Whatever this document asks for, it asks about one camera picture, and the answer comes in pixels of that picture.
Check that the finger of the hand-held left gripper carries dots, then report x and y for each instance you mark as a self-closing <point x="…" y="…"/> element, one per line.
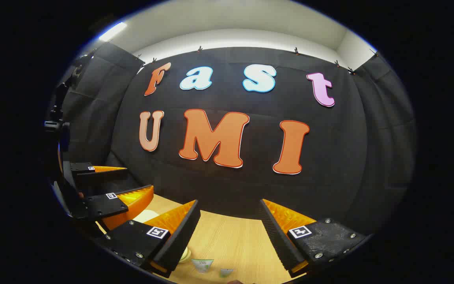
<point x="105" y="205"/>
<point x="83" y="169"/>

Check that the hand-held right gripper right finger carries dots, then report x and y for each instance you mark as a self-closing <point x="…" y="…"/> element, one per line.
<point x="276" y="232"/>

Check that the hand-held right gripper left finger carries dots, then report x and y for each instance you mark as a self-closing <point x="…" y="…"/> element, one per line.
<point x="181" y="232"/>

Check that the white tube with green label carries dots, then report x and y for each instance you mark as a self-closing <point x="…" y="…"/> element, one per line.
<point x="203" y="265"/>

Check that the pale yellow-green suitcase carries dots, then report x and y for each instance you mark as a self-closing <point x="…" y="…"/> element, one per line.
<point x="146" y="216"/>

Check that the plain white tube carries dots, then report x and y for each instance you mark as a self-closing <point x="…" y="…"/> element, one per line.
<point x="226" y="272"/>

